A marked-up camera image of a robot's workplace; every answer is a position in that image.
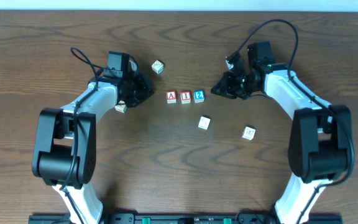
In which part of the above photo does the blue number 2 block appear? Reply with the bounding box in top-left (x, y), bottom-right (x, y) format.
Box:
top-left (193, 90), bottom-right (205, 103)

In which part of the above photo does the red letter A block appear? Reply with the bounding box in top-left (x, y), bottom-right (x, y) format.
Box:
top-left (166, 91), bottom-right (177, 104)

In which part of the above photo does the red letter I block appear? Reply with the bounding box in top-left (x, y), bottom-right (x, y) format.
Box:
top-left (181, 91), bottom-right (191, 104)

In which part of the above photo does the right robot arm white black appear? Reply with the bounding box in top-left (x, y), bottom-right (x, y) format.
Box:
top-left (211, 41), bottom-right (355, 223)

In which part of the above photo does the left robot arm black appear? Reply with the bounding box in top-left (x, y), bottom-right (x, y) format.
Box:
top-left (29, 47), bottom-right (154, 223)

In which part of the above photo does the white block green side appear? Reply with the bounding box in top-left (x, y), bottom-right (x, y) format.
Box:
top-left (152, 60), bottom-right (165, 74)

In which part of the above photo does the white block blue edge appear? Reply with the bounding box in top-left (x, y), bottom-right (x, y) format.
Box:
top-left (198, 116), bottom-right (211, 130)

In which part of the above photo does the plain white wooden block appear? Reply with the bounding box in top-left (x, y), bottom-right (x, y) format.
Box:
top-left (242, 126), bottom-right (256, 141)

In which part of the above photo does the right black cable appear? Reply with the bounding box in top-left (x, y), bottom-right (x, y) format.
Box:
top-left (225, 19), bottom-right (356, 224)

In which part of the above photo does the black mounting rail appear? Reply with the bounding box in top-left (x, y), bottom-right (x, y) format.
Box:
top-left (28, 212), bottom-right (343, 224)

